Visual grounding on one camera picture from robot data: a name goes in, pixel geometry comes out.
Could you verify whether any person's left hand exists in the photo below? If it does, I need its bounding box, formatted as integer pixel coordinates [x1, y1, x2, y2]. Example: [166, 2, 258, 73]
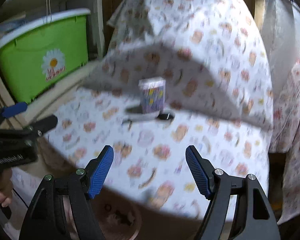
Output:
[0, 168, 13, 207]

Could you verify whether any green plastic storage box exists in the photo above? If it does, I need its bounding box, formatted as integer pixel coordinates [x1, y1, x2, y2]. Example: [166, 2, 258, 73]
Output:
[0, 8, 90, 103]

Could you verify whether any pink plastic waste basket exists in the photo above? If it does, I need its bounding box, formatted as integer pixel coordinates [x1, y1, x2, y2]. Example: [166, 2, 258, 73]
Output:
[62, 189, 143, 240]

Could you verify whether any cream wooden shelf unit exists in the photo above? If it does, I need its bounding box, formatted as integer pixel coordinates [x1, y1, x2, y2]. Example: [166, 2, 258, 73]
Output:
[0, 0, 105, 107]

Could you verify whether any purple checkered carton box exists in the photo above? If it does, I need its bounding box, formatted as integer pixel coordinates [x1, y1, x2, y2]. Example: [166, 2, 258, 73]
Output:
[138, 77, 166, 114]

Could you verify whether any black plastic spoon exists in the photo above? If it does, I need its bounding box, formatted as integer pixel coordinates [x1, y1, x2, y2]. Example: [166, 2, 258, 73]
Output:
[122, 113, 175, 124]

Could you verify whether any bear print bed sheet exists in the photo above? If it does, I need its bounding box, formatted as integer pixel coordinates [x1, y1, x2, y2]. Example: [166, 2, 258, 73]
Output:
[43, 0, 273, 219]

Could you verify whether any pink patterned curtain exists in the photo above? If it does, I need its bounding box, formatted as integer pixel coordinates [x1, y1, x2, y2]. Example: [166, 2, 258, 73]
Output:
[262, 0, 300, 224]

